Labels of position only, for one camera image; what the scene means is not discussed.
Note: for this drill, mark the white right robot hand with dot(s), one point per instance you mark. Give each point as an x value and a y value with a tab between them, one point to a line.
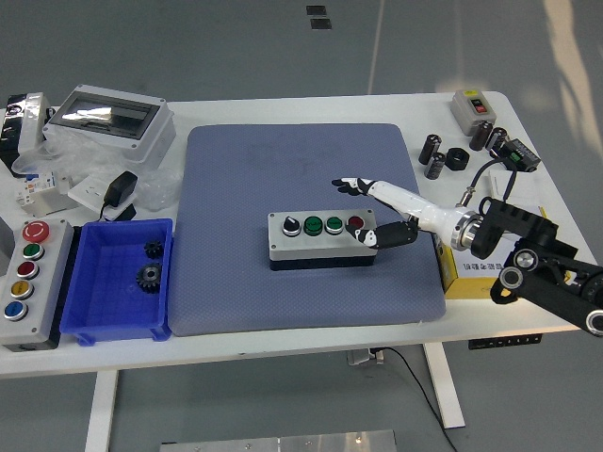
424	212

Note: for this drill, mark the grey four-button control box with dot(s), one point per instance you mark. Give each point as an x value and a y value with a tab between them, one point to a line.
306	249

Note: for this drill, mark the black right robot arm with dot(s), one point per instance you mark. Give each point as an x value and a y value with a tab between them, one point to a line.
509	226

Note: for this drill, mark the grey five-button control box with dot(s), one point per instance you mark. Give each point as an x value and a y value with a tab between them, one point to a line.
47	282

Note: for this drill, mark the black cylindrical capacitor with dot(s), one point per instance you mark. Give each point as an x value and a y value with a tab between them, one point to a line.
435	166
495	140
480	135
430	148

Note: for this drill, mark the black hex nut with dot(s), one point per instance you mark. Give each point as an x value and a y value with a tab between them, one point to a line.
457	158

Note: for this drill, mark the yellow and white cardboard box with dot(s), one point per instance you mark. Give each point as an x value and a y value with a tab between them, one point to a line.
466	282

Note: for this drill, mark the black module with green terminal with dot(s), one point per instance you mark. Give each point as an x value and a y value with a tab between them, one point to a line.
523	155

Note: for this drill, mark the black table control panel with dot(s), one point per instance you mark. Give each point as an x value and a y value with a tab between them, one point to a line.
504	342

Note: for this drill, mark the grey box under table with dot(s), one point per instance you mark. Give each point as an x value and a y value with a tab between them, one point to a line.
363	357

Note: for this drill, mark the white table leg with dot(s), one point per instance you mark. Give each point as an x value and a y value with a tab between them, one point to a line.
445	391
100	409

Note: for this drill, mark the blue-grey table mat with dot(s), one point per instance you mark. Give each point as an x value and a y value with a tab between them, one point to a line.
235	282

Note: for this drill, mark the dark floor cover plate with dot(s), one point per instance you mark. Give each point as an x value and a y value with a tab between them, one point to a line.
316	10
320	24

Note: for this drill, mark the silver metal floor plate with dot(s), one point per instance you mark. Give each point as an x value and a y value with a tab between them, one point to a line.
282	442

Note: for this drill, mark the small black gear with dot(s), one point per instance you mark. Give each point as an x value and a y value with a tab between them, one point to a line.
153	249

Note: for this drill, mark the large black gear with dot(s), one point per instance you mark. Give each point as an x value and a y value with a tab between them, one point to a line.
150	279

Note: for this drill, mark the black power adapter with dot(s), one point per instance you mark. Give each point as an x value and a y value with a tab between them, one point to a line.
120	186

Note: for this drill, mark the blue plastic bin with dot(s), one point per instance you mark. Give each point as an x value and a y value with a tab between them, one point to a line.
103	301

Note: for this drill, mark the clear plastic bag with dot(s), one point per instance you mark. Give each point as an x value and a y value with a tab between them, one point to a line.
85	160

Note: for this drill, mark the white circuit breaker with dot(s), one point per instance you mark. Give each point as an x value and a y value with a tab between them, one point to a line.
37	186

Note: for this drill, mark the grey object at table edge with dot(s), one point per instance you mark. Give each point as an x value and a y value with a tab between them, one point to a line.
4	240

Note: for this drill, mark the white wall switch plate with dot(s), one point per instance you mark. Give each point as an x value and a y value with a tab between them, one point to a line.
525	186

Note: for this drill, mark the grey two-button switch box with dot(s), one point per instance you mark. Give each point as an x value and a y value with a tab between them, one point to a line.
464	115

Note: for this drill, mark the grey enclosure with window lid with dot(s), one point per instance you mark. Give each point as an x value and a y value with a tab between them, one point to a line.
151	136

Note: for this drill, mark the white wall socket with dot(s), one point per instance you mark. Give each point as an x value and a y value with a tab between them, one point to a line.
87	190

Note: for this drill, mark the silver metal bracket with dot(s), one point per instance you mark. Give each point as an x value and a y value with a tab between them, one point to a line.
52	207

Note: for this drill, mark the white and black wrapped enclosure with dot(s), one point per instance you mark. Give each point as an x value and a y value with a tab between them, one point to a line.
33	122

